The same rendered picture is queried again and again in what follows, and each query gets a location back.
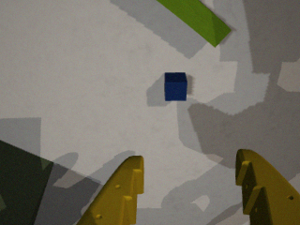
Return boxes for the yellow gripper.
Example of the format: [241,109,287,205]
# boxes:
[76,149,300,225]

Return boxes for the small blue cube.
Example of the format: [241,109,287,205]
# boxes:
[165,72,188,101]

